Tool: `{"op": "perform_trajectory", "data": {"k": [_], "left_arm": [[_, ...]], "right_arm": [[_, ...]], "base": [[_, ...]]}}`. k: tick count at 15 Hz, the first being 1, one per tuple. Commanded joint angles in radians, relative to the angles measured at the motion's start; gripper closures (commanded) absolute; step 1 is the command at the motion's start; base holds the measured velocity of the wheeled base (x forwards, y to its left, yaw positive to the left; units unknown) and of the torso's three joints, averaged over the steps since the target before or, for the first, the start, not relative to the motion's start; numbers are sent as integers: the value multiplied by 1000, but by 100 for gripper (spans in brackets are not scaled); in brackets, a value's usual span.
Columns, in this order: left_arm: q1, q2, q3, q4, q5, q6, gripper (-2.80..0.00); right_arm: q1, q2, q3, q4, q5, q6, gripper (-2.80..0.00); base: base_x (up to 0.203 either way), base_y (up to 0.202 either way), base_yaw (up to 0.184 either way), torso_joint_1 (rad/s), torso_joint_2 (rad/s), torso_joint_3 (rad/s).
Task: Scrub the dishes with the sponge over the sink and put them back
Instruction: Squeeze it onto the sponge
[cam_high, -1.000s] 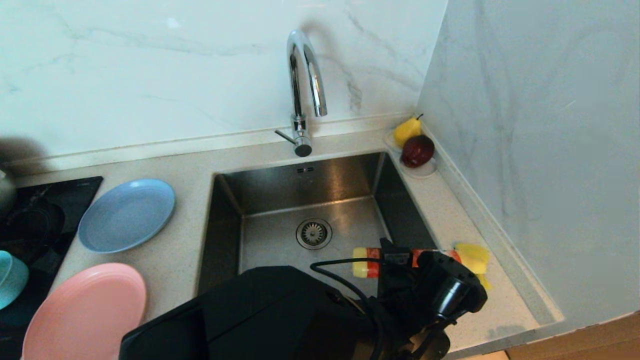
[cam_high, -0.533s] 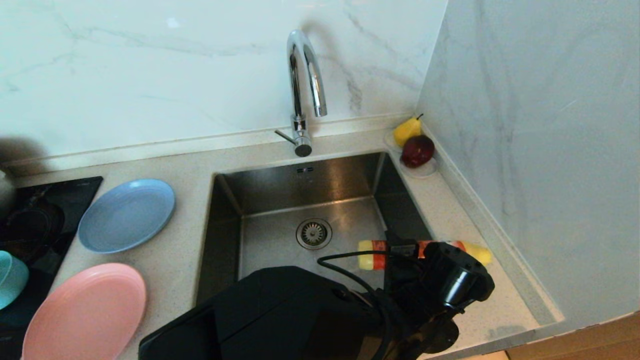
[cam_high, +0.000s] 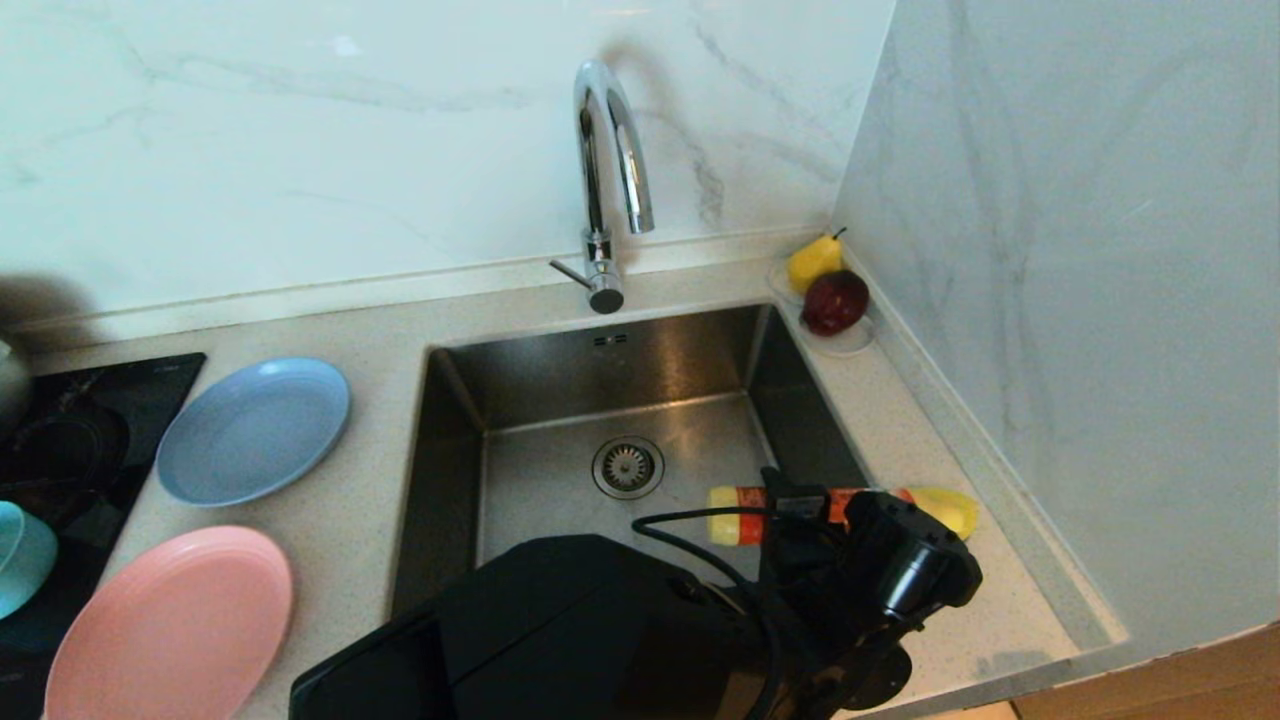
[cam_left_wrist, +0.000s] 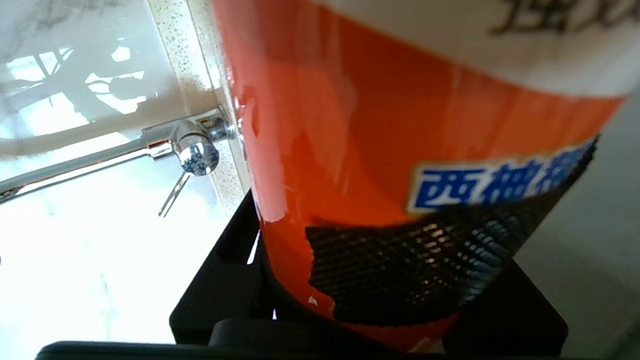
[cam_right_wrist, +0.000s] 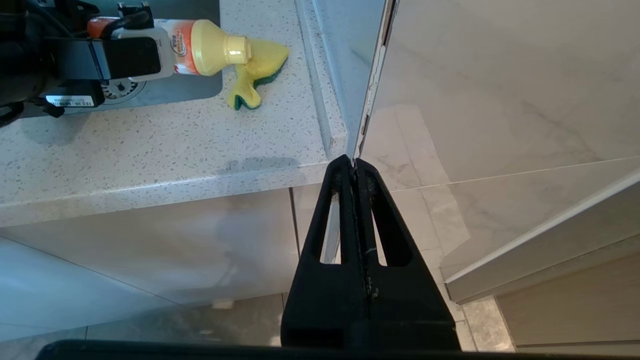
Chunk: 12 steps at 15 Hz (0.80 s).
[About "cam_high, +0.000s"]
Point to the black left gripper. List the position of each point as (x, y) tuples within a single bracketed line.
[(815, 570)]

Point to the yellow orange dish soap bottle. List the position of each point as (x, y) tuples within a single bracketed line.
[(740, 515)]

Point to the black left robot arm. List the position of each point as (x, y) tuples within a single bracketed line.
[(560, 640)]

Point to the metal sink drain strainer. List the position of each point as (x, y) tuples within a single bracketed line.
[(628, 467)]

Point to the stainless steel sink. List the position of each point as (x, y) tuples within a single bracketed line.
[(600, 370)]

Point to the small white dish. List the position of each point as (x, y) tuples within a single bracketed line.
[(850, 345)]

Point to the dark red apple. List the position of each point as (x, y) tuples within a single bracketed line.
[(836, 302)]

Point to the yellow pear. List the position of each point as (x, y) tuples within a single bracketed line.
[(812, 262)]

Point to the chrome faucet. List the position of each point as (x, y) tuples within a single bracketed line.
[(600, 150)]

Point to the wooden cabinet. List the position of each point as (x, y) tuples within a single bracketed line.
[(1180, 690)]

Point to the blue plastic plate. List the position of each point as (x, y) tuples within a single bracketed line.
[(250, 430)]

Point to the pink plastic plate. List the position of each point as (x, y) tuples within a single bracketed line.
[(170, 630)]

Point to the black induction cooktop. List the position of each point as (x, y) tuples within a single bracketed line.
[(90, 440)]

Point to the teal ceramic bowl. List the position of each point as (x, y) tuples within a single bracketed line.
[(25, 555)]

